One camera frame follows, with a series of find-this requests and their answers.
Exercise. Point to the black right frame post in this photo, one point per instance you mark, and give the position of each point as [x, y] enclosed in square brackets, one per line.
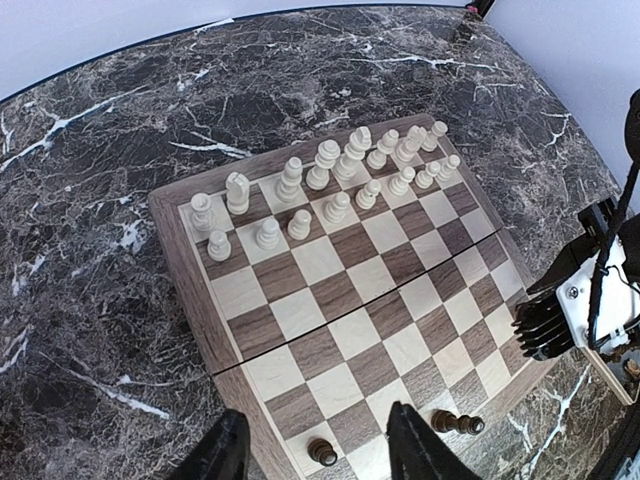
[480, 7]

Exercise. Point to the white bishop right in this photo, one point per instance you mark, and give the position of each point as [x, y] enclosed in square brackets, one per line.
[384, 147]

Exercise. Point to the white king piece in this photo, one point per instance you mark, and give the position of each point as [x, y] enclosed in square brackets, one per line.
[359, 143]

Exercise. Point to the white knight right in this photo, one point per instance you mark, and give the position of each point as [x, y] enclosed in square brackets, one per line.
[408, 147]

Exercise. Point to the wooden chess board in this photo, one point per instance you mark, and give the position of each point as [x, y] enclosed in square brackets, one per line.
[410, 301]

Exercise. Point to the white rook left corner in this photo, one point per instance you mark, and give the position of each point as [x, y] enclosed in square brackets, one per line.
[202, 216]

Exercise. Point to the dark chess piece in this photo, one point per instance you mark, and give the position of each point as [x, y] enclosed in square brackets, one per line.
[443, 421]

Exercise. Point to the white bishop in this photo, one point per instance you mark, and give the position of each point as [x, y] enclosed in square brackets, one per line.
[289, 181]
[384, 147]

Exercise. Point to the white queen piece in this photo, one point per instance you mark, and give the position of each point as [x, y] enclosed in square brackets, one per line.
[327, 154]

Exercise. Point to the white knight left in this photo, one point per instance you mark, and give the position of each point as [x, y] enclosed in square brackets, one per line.
[238, 191]

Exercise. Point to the white rook right corner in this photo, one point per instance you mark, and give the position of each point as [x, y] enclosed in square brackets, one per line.
[438, 130]

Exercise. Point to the white rook corner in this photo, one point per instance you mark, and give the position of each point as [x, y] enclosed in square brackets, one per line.
[438, 130]
[202, 216]

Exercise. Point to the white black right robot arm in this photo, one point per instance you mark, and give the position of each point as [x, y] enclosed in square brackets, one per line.
[629, 231]

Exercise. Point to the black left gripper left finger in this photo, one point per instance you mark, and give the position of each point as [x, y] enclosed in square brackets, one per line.
[223, 452]

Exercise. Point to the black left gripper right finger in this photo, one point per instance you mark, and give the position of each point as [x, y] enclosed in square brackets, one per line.
[416, 451]

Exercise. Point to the wooden tray with metal base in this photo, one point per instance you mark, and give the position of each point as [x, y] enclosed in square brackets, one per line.
[620, 371]

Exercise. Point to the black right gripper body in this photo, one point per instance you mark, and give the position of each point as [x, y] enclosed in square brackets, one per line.
[595, 221]

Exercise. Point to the dark pawn square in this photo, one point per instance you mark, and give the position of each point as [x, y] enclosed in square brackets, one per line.
[322, 452]

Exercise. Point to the white knight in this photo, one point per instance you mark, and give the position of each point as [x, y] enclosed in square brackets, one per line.
[238, 191]
[408, 147]

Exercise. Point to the white pawn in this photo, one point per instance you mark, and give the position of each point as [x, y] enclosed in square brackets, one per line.
[299, 226]
[366, 197]
[399, 183]
[219, 248]
[425, 178]
[336, 208]
[268, 234]
[448, 167]

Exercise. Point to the white bishop left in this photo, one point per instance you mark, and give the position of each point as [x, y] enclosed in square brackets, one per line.
[289, 181]

